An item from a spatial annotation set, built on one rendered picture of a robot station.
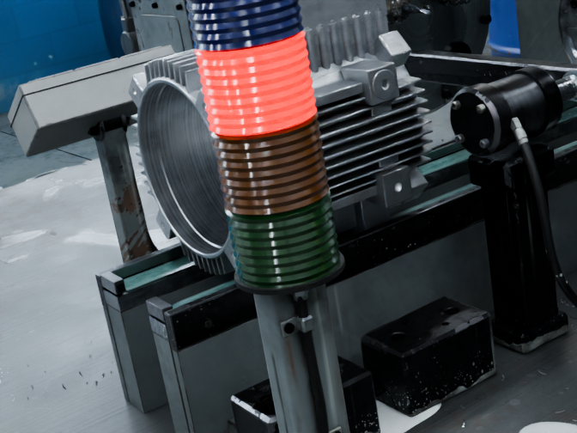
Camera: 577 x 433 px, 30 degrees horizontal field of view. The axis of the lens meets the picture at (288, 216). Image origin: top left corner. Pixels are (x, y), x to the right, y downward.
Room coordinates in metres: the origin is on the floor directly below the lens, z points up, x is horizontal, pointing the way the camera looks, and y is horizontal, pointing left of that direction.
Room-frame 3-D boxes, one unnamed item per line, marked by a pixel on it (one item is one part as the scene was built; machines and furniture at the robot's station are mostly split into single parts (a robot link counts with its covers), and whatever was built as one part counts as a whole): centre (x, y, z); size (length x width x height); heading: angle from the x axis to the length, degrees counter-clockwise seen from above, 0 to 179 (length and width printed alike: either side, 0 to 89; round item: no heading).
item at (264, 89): (0.57, 0.00, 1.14); 0.06 x 0.06 x 0.04
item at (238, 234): (0.57, 0.00, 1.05); 0.06 x 0.06 x 0.04
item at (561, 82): (0.91, -0.24, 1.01); 0.08 x 0.02 x 0.02; 121
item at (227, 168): (0.57, 0.00, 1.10); 0.06 x 0.06 x 0.04
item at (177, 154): (0.93, 0.00, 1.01); 0.20 x 0.19 x 0.19; 121
